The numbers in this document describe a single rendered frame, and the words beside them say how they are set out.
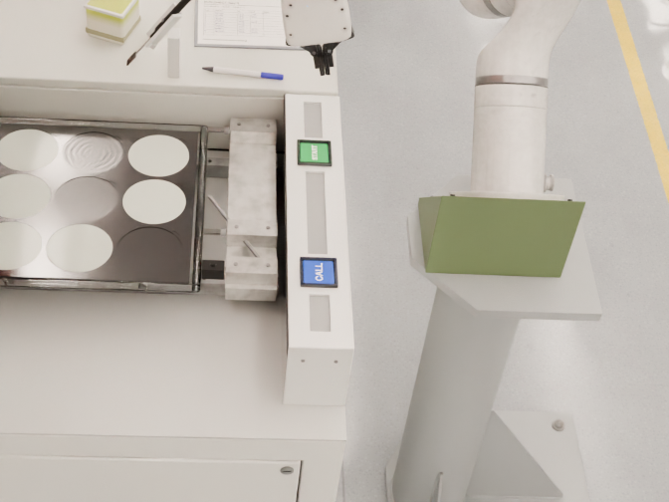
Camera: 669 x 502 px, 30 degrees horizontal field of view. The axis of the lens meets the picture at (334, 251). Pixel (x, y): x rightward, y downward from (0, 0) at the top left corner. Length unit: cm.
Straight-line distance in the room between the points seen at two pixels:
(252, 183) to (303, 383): 42
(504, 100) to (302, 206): 37
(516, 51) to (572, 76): 185
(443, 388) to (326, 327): 60
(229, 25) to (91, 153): 36
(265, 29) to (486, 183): 51
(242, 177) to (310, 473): 52
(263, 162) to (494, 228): 42
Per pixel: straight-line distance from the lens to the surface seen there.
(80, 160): 211
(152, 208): 203
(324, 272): 186
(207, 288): 199
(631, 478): 294
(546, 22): 205
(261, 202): 207
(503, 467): 271
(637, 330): 321
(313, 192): 198
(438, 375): 234
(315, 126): 210
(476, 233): 202
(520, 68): 205
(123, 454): 189
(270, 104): 217
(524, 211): 199
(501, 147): 203
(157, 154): 212
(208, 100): 217
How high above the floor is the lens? 235
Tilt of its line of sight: 47 degrees down
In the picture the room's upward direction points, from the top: 8 degrees clockwise
